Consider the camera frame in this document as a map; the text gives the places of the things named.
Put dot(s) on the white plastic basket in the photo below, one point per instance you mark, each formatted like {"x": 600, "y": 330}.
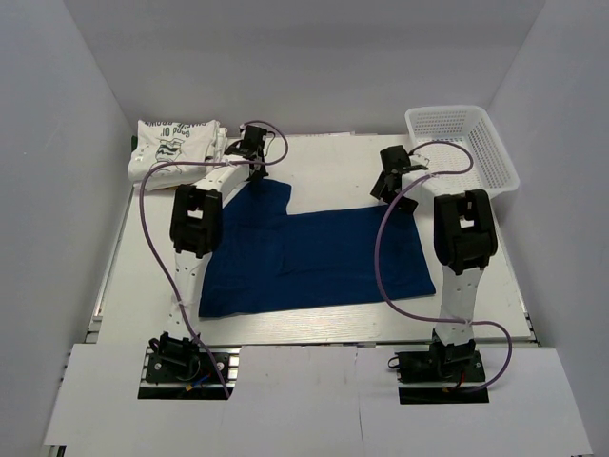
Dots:
{"x": 462, "y": 138}

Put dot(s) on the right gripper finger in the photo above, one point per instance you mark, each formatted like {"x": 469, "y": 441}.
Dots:
{"x": 386, "y": 187}
{"x": 404, "y": 203}

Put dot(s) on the blue t-shirt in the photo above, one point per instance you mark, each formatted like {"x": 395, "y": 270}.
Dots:
{"x": 270, "y": 260}

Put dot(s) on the stack of folded shirts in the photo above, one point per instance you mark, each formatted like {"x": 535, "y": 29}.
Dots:
{"x": 214, "y": 143}

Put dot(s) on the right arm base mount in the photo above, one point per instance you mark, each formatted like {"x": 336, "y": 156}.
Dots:
{"x": 441, "y": 375}

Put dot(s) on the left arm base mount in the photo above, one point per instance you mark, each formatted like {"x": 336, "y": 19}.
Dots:
{"x": 178, "y": 369}

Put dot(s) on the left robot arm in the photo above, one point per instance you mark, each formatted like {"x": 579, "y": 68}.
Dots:
{"x": 196, "y": 224}

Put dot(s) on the white printed t-shirt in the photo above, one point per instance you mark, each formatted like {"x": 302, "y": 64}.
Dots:
{"x": 171, "y": 147}

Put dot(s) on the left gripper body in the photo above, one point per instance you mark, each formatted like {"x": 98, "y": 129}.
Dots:
{"x": 257, "y": 168}

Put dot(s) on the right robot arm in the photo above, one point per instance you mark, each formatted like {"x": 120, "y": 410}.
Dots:
{"x": 464, "y": 236}

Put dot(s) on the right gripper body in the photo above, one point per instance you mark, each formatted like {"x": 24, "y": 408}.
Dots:
{"x": 395, "y": 191}

